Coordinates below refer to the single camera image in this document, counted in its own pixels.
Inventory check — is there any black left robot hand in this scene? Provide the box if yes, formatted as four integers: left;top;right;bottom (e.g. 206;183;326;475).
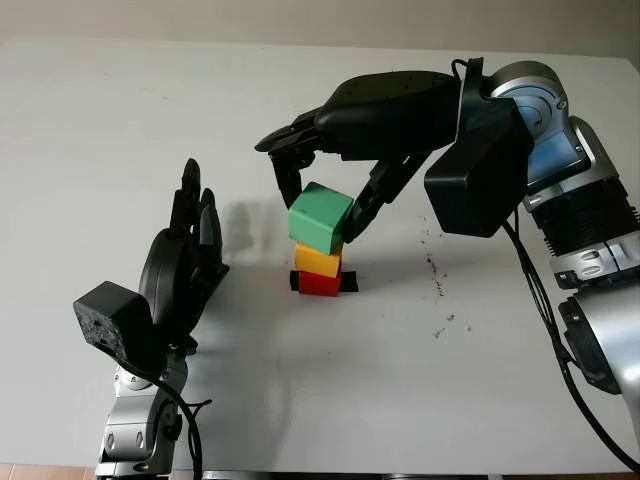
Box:
138;158;230;357

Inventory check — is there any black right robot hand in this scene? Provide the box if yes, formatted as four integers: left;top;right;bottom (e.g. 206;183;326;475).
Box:
254;71;469;245

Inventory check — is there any green cube block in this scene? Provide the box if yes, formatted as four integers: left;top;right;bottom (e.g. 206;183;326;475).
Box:
287;181;355;255

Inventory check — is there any yellow cube block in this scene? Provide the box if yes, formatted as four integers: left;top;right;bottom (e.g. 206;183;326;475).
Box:
293;241;345;278

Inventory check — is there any red cube block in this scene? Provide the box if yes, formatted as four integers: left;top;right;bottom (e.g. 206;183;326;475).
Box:
297;269;343;297

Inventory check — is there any black tape strip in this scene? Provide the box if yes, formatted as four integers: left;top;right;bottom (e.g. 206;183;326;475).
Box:
288;269;359;294

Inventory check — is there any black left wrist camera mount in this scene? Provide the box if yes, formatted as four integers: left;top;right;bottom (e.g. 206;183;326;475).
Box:
72;281;165;375

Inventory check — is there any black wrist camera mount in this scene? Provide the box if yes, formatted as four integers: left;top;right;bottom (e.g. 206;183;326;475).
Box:
423;57;535;239
72;281;165;375

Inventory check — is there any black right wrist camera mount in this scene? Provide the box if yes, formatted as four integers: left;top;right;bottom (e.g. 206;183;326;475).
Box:
423;57;535;239

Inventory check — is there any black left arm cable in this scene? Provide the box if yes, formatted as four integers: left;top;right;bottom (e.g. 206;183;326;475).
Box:
149;374;214;480

